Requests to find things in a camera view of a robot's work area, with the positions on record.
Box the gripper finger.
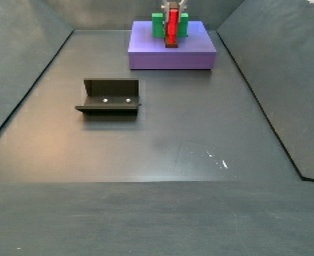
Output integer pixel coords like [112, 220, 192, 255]
[161, 0, 169, 20]
[178, 0, 188, 13]

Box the red peg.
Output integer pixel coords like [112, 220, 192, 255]
[165, 9, 178, 48]

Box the purple board base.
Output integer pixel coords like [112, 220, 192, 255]
[128, 21, 217, 70]

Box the green block right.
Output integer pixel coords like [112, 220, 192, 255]
[177, 13, 189, 38]

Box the green block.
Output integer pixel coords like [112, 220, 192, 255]
[177, 13, 189, 38]
[152, 13, 165, 38]

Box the green block left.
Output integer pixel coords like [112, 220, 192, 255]
[152, 13, 165, 38]

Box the brown L-shaped block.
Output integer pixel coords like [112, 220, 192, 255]
[165, 1, 178, 48]

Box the black angled holder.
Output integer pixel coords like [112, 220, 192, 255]
[74, 78, 140, 114]

